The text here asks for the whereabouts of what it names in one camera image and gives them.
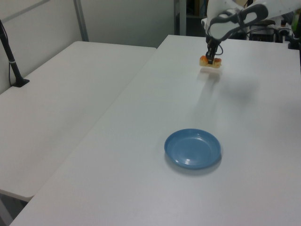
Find black electronics box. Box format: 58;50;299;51
248;27;276;43

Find black camera stand pole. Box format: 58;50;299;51
0;18;30;89

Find black table clamp mount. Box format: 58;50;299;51
287;34;301;50

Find grey metal shelf frame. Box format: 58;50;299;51
174;0;188;36

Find white adjoining table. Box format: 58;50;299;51
0;40;158;202

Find blue round plate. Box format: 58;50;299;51
164;128;222;170

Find wooden board panel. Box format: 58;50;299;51
194;0;209;17

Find grey metal partition post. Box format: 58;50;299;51
73;0;89;42

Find orange glazed bread loaf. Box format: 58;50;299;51
198;55;223;69

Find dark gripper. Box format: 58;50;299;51
206;35;222;65

